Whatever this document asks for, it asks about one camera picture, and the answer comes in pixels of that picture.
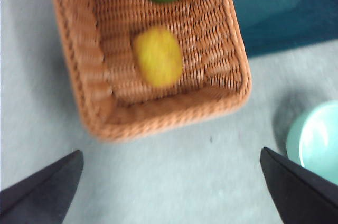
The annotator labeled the brown wicker basket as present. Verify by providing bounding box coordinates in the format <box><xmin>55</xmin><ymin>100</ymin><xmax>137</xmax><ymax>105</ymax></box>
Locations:
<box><xmin>45</xmin><ymin>0</ymin><xmax>252</xmax><ymax>143</ymax></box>

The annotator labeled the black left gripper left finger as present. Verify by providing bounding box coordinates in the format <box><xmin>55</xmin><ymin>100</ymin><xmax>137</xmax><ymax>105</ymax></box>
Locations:
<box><xmin>0</xmin><ymin>150</ymin><xmax>85</xmax><ymax>224</ymax></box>

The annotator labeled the dark green tray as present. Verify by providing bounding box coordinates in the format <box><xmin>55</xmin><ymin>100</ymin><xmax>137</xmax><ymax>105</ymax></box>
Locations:
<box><xmin>224</xmin><ymin>0</ymin><xmax>338</xmax><ymax>58</ymax></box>

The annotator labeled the teal bowl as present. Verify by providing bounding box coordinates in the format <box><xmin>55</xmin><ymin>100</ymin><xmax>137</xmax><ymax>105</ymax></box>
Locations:
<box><xmin>286</xmin><ymin>100</ymin><xmax>338</xmax><ymax>186</ymax></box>

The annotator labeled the yellow-brown kiwi fruit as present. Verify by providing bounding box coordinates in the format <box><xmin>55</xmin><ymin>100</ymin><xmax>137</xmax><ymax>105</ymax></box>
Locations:
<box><xmin>133</xmin><ymin>27</ymin><xmax>184</xmax><ymax>88</ymax></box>

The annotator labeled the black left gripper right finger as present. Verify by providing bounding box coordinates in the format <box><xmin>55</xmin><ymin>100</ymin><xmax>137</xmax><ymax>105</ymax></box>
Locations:
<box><xmin>260</xmin><ymin>146</ymin><xmax>338</xmax><ymax>224</ymax></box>

